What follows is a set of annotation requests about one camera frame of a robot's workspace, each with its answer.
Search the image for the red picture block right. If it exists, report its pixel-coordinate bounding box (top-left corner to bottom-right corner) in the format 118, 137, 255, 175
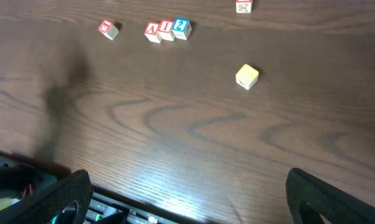
235, 0, 253, 13

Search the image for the red letter I block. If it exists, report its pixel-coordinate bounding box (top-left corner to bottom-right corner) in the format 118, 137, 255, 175
158, 20, 175, 41

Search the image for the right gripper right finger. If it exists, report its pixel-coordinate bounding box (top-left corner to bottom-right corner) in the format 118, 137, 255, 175
285, 168, 375, 224

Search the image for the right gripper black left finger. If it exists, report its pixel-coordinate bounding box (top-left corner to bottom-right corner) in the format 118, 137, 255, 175
0, 169, 93, 224

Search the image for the yellow block lower right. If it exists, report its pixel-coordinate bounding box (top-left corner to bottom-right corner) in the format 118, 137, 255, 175
236, 64, 259, 90

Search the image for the blue number 2 block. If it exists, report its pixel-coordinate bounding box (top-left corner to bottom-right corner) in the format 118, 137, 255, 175
172, 18, 192, 40

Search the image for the red block tilted centre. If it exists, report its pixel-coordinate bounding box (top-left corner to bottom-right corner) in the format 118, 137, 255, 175
98, 20, 119, 40

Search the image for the red letter A block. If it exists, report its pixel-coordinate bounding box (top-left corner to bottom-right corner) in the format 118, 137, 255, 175
144, 22, 162, 44

